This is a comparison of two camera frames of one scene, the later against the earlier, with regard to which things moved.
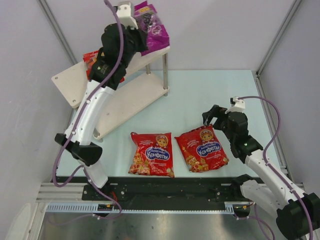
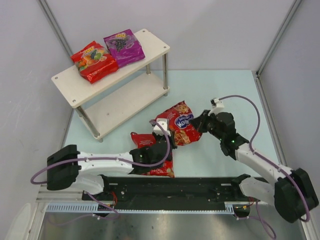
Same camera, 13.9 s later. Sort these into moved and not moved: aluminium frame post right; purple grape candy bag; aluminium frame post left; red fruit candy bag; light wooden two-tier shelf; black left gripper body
Moved: purple grape candy bag; red fruit candy bag; black left gripper body
Not moved: aluminium frame post left; light wooden two-tier shelf; aluminium frame post right
